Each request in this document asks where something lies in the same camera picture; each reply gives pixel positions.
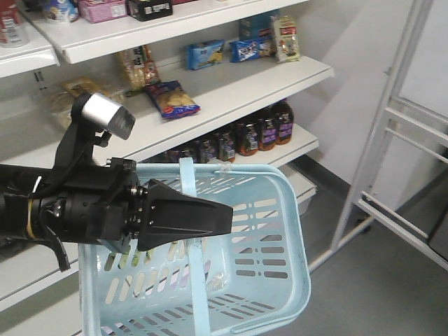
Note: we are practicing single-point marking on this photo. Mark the white rolling metal rack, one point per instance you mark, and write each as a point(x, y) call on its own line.
point(380, 148)

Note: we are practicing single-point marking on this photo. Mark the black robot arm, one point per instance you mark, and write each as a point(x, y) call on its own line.
point(17, 184)

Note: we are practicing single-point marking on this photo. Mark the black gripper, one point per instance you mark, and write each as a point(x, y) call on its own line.
point(108, 205)

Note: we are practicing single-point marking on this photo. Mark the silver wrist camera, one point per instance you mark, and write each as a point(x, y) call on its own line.
point(103, 112)

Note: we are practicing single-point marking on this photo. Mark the white store shelving unit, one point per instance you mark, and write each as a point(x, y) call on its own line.
point(225, 92)

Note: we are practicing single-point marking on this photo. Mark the light blue plastic basket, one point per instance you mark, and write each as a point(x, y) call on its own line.
point(247, 282)

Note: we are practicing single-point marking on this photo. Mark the blue snack bag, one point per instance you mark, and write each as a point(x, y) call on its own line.
point(171, 100)

